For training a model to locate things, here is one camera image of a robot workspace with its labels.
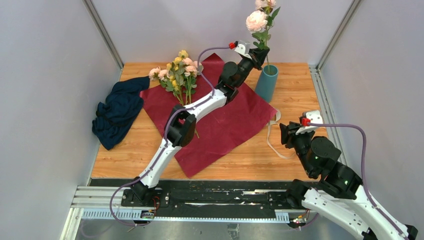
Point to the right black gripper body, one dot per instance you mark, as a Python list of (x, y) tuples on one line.
[(300, 142)]

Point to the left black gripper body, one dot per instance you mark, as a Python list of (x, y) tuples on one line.
[(245, 67)]

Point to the teal conical vase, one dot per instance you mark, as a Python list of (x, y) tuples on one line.
[(266, 83)]

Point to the pink flower stem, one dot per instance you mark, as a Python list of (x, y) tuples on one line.
[(260, 21)]

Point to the pink yellow flower bunch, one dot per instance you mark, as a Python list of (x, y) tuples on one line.
[(179, 77)]

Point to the cream ribbon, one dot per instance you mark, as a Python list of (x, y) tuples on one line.
[(271, 136)]

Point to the maroon wrapping paper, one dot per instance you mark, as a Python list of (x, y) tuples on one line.
[(220, 131)]

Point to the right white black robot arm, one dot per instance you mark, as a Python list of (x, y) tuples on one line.
[(344, 183)]

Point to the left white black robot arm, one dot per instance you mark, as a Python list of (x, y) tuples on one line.
[(180, 126)]

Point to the dark blue crumpled cloth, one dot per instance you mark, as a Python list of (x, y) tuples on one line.
[(115, 116)]

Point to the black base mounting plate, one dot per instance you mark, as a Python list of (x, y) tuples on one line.
[(216, 199)]

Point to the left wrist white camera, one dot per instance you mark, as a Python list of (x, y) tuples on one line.
[(241, 47)]

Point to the right aluminium corner post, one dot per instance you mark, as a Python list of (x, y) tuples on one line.
[(350, 12)]

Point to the aluminium corner post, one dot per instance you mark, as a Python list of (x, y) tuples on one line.
[(96, 18), (350, 12)]

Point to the left aluminium corner post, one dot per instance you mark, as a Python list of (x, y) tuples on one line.
[(96, 18)]

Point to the aluminium front rail frame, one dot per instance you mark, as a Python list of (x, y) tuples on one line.
[(92, 217)]

